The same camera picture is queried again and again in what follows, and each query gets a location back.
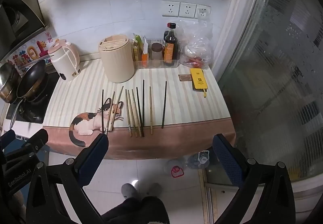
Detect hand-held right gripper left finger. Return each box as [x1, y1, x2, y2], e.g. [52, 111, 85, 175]
[25, 134, 109, 224]

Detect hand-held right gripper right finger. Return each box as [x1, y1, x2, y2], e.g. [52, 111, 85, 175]
[212, 134, 296, 224]

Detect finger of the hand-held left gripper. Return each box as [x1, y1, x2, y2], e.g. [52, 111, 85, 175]
[4, 128, 49, 167]
[0, 130, 16, 150]

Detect beige utensil holder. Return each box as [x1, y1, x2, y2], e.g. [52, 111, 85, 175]
[98, 34, 135, 84]

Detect black induction cooktop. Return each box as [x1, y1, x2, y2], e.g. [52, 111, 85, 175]
[5, 71, 60, 124]

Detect clear jug red cap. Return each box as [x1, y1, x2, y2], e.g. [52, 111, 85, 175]
[164, 160, 188, 178]

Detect grey slipper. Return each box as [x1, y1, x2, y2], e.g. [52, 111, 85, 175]
[121, 183, 139, 199]
[146, 183, 163, 198]

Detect steel pot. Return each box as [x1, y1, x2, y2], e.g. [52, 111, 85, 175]
[0, 63, 21, 103]

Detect black frying pan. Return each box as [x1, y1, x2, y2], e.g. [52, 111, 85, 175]
[9, 60, 49, 130]

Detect striped cat print tablecloth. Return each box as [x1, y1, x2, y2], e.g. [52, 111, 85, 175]
[43, 59, 238, 160]

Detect person's dark trousers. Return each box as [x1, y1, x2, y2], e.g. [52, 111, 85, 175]
[101, 196, 169, 224]

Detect pink white electric kettle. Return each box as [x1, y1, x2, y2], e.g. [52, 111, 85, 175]
[47, 38, 81, 81]

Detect yellow phone case box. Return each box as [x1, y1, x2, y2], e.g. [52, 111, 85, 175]
[190, 68, 209, 98]

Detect frosted glass door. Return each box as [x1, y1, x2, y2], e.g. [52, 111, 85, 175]
[212, 0, 323, 214]

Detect clear plastic organizer bin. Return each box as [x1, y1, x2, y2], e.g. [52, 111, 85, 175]
[136, 38, 181, 69]

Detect yellow seasoning box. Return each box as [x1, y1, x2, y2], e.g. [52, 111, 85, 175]
[132, 41, 141, 62]

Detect white orange seasoning packet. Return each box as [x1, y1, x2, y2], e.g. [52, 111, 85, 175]
[141, 37, 150, 68]

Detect clear plastic food bag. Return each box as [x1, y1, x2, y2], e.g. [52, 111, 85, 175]
[178, 19, 214, 69]

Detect steel range hood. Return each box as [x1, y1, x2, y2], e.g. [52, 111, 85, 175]
[0, 0, 49, 62]

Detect dark bottle orange label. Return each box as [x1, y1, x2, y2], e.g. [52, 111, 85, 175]
[163, 31, 180, 67]

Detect brown lid jar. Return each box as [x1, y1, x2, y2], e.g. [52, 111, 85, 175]
[151, 43, 163, 61]

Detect clear jug white handle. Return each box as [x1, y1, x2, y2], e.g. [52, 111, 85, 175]
[187, 150, 211, 170]

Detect colourful wall sticker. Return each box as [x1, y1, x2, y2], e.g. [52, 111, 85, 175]
[7, 32, 55, 73]

